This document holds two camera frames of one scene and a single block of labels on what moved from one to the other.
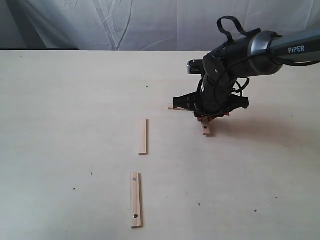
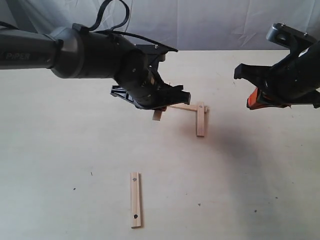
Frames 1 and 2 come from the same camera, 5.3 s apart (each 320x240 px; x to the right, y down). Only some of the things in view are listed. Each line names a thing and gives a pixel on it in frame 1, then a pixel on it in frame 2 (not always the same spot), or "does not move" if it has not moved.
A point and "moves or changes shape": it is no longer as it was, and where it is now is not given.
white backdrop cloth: (143, 25) does not move
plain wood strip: (143, 137) → (157, 115)
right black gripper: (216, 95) → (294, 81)
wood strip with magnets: (136, 199) does not move
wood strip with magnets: (206, 129) moves or changes shape
